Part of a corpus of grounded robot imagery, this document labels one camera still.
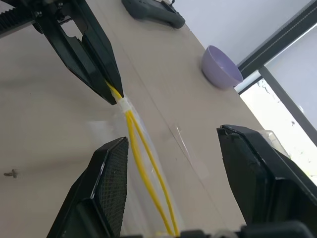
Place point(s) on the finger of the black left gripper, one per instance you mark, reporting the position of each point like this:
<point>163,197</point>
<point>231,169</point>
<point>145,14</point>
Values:
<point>101,47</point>

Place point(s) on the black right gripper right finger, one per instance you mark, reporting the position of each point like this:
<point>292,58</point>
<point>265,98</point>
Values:
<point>252,173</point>

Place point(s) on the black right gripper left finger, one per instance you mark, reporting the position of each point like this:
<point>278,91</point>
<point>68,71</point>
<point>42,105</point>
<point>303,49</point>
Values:
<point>109,178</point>

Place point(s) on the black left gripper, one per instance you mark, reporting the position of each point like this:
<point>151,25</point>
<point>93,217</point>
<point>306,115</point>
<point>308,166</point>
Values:
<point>22,17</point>

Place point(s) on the clear yellow-zip plastic bag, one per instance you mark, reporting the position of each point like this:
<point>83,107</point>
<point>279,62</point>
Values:
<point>129,119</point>

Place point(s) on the clear plastic container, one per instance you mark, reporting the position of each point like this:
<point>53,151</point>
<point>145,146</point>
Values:
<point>275,140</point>

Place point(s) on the black handheld controller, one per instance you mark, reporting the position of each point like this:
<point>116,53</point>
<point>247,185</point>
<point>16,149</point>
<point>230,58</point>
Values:
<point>153,11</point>

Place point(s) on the small dark table debris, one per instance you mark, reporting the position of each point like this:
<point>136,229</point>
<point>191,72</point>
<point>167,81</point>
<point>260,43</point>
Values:
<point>12,173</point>

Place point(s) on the purple plastic bowl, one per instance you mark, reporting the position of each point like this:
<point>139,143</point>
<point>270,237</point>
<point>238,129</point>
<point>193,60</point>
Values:
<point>219,68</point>

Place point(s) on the black window frame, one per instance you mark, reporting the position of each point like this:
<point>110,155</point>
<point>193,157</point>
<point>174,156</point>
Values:
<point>284,32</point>

